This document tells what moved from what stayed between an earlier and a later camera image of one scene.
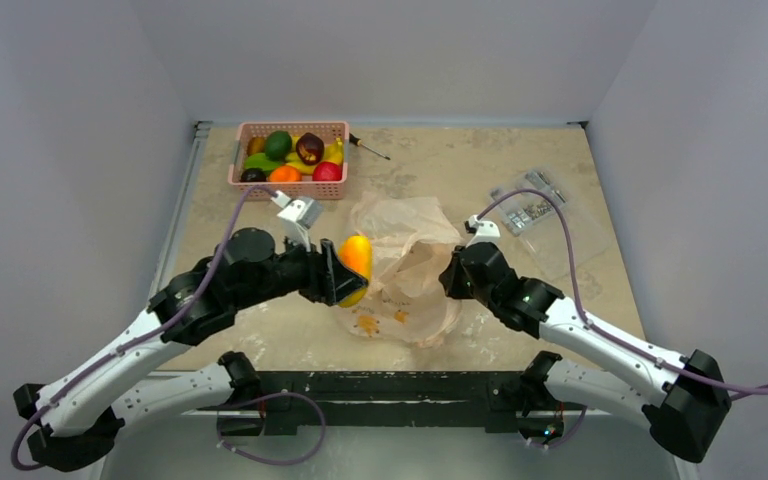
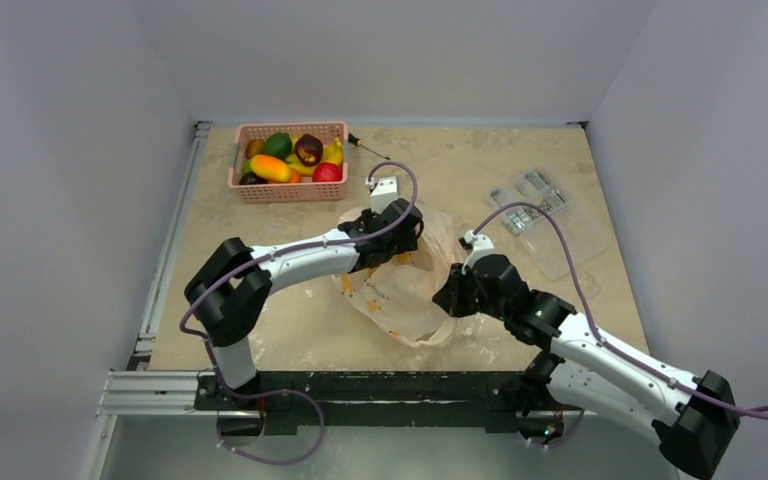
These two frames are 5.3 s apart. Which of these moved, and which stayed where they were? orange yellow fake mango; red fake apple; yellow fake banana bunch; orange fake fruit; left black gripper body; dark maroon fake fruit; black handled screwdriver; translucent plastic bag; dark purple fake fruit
Moved: left black gripper body; orange yellow fake mango; translucent plastic bag
Stayed: yellow fake banana bunch; red fake apple; black handled screwdriver; dark purple fake fruit; dark maroon fake fruit; orange fake fruit
